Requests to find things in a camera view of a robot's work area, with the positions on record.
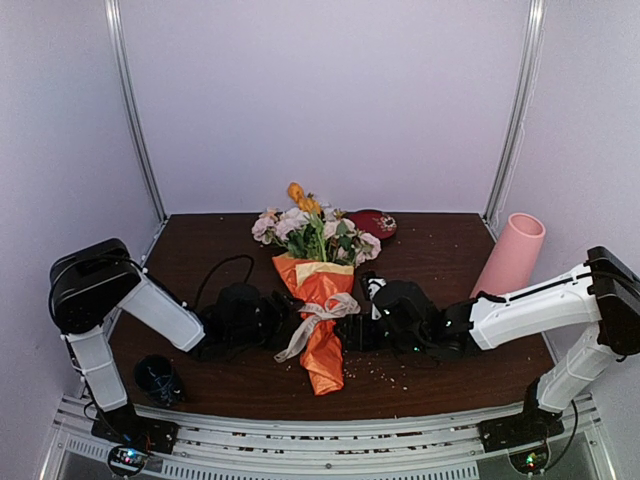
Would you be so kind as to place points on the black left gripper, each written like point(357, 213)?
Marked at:
point(280, 317)

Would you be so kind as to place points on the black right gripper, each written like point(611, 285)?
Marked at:
point(356, 330)

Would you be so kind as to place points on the grey printed ribbon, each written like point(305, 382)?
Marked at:
point(335, 307)

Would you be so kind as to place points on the orange flower bouquet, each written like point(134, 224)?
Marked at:
point(322, 249)

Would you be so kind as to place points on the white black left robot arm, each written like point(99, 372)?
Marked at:
point(88, 285)

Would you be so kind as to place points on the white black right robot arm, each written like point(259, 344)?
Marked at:
point(602, 293)

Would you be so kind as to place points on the pink cylindrical vase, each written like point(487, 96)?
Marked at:
point(513, 258)

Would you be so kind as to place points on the dark blue cup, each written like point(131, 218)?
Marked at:
point(159, 381)

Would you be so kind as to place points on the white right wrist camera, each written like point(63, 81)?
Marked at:
point(371, 283)

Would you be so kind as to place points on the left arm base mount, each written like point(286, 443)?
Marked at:
point(136, 438)

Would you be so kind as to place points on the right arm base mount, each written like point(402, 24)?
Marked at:
point(524, 440)

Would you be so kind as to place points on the left aluminium frame post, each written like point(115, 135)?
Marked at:
point(116, 31)

